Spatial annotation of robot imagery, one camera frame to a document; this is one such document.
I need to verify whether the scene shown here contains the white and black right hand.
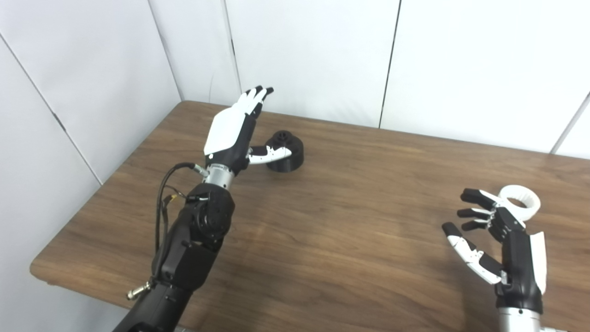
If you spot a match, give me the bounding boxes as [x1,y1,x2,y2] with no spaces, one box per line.
[442,188,547,314]

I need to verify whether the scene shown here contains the white and black left hand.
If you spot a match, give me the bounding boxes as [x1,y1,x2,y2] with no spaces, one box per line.
[203,85,293,177]

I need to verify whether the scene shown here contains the white toothed plastic ring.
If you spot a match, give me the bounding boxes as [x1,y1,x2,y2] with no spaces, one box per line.
[499,185,541,221]

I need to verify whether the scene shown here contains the round black plastic part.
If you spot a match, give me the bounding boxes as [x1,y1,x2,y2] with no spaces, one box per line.
[265,130,304,173]

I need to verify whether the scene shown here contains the thin left arm wires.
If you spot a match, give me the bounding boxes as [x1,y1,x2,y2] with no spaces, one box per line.
[159,184,200,222]

